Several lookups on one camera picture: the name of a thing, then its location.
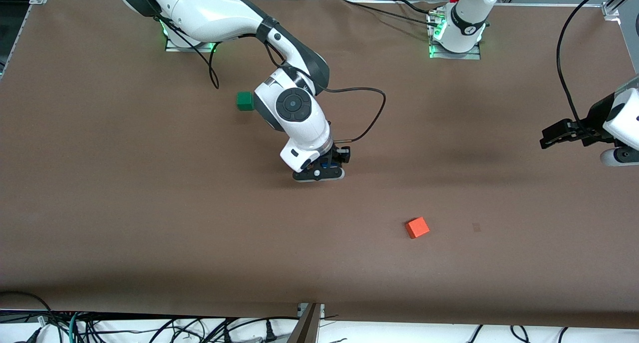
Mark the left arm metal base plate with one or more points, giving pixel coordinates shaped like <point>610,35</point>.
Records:
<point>457,56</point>

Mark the orange wooden block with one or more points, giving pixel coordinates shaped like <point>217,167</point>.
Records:
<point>417,227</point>

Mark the green wooden block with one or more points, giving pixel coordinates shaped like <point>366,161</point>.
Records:
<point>244,101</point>

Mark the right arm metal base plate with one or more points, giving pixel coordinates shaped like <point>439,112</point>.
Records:
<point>174,47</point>

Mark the aluminium table post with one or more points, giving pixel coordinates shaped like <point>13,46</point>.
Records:
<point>307,328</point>

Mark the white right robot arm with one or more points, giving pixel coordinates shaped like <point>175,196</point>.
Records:
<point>199,8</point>

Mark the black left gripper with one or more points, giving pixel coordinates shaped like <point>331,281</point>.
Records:
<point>592,125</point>

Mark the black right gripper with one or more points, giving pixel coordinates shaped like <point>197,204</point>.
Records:
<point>341,156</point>

